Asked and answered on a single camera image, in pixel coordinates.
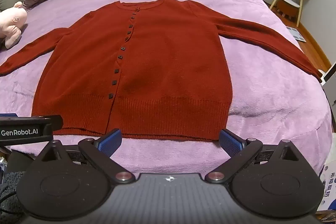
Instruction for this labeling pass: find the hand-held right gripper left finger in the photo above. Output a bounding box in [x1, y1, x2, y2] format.
[34, 129, 135, 185]

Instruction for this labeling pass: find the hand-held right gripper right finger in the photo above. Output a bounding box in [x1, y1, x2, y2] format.
[205, 129, 306, 184]

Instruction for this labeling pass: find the red knit cardigan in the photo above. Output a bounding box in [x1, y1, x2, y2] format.
[0, 0, 323, 141]

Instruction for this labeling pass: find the dark fuzzy cloth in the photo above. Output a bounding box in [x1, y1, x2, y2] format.
[0, 171, 27, 215]

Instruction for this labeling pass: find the bed with purple sheet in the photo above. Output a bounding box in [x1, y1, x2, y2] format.
[0, 0, 334, 177]

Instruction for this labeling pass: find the printed cardboard box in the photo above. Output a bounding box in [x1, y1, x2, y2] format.
[314, 163, 336, 215]

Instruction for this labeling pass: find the pink plush toy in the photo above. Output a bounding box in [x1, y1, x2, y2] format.
[0, 1, 28, 49]

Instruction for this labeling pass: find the round wooden stool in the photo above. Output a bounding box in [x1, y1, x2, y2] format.
[276, 0, 300, 18]

